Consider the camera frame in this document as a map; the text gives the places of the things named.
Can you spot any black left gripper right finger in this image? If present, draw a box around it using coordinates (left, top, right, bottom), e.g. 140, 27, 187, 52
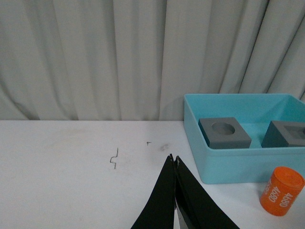
174, 157, 238, 229

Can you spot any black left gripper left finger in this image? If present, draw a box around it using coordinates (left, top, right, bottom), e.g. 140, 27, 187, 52
132, 155, 176, 229

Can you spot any gray block with round recess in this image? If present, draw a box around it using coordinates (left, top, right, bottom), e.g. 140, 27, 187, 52
198, 117, 252, 149

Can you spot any orange cylinder marked 4680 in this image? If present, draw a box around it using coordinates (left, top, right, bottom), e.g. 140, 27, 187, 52
259, 167, 305, 216

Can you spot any gray block with square recess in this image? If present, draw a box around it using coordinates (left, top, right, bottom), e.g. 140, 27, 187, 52
261, 121, 305, 148

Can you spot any light blue plastic box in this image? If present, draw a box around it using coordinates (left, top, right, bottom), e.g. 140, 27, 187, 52
184, 94, 305, 184

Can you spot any white pleated curtain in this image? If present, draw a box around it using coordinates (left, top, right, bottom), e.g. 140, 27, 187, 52
0, 0, 305, 121

